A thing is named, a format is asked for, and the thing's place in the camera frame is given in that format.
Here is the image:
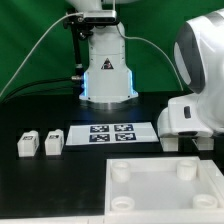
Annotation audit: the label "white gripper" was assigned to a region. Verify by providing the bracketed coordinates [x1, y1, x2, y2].
[157, 94, 224, 138]

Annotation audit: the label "white square table top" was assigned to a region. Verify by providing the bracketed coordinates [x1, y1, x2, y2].
[105, 157, 224, 224]

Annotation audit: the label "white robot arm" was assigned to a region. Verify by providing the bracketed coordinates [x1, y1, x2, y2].
[66, 0, 224, 137]

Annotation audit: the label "tag sheet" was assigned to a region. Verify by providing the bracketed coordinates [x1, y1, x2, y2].
[66, 122, 158, 146]

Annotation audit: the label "black base cables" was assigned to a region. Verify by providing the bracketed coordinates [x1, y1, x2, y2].
[0, 75, 85, 105]

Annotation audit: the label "grey camera on mount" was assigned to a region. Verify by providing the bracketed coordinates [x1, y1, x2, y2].
[77, 10, 117, 25]

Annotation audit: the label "black camera stand pole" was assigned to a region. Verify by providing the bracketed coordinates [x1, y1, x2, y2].
[63, 16, 93, 81]

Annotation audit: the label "white camera cable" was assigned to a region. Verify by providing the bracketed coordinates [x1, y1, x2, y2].
[0, 12, 84, 98]

